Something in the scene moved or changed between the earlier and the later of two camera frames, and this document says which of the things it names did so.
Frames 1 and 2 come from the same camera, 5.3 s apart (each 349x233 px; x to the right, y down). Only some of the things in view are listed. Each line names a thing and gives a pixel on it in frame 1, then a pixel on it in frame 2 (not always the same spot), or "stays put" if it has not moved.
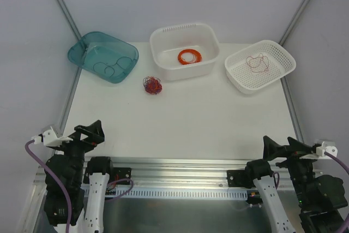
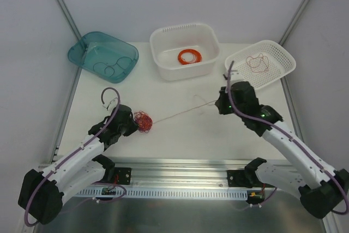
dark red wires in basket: x=258 y=64 stays put
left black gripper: x=79 y=141 → x=130 y=124
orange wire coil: x=197 y=58 stays put
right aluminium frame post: x=284 y=79 stays put
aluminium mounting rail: x=181 y=172 stays put
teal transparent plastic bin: x=104 y=56 stays put
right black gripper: x=295 y=155 → x=222 y=102
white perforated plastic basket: x=256 y=67 stays put
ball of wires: x=152 y=84 → x=144 y=121
